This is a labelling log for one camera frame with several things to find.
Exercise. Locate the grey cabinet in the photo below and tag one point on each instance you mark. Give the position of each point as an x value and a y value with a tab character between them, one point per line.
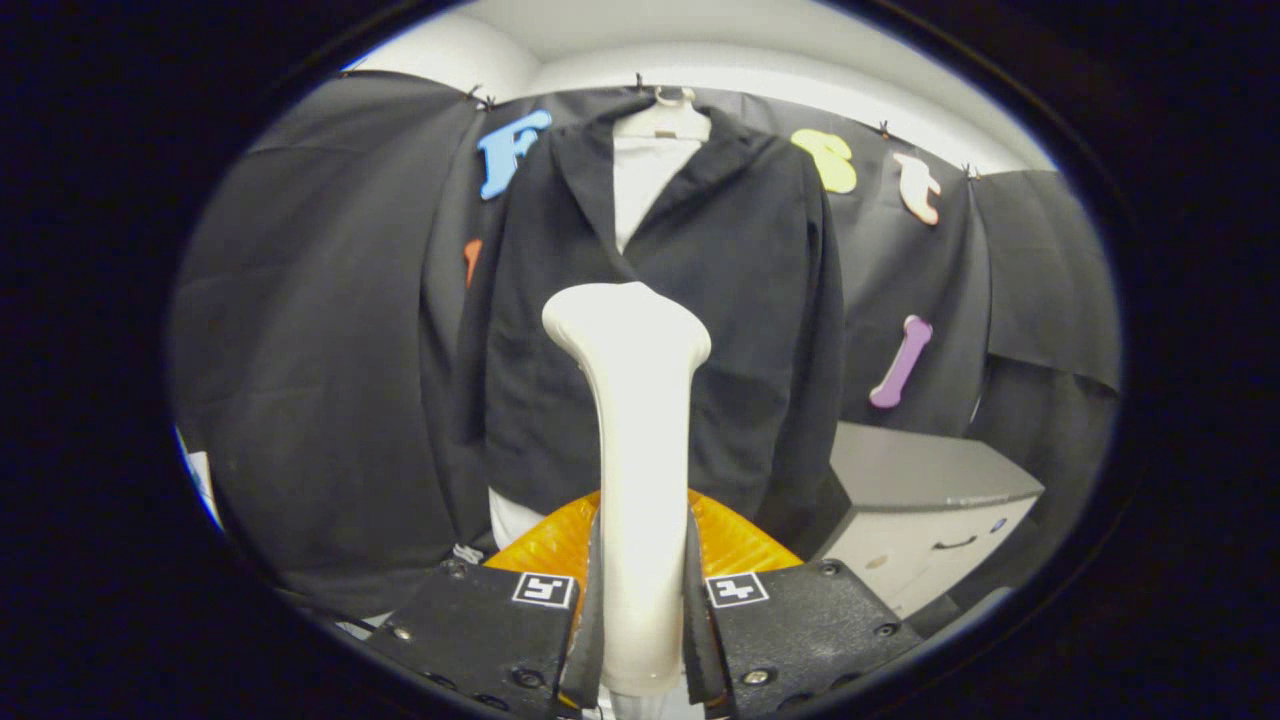
900	465

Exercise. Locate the black backdrop cloth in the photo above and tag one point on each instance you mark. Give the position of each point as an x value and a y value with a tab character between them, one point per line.
330	300

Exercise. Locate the white clothes hanger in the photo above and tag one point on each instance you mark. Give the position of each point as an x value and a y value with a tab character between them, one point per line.
665	125

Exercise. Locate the white garment steamer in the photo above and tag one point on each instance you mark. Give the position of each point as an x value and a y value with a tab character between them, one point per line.
640	420

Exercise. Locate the white shirt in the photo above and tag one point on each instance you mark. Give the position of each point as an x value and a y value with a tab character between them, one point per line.
645	180

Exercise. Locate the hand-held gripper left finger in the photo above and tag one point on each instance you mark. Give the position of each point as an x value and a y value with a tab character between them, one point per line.
592	640

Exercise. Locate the black suit jacket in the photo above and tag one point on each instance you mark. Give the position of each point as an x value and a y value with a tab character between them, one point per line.
740	300

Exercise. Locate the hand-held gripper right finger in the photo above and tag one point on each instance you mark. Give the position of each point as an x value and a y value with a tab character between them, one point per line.
697	640

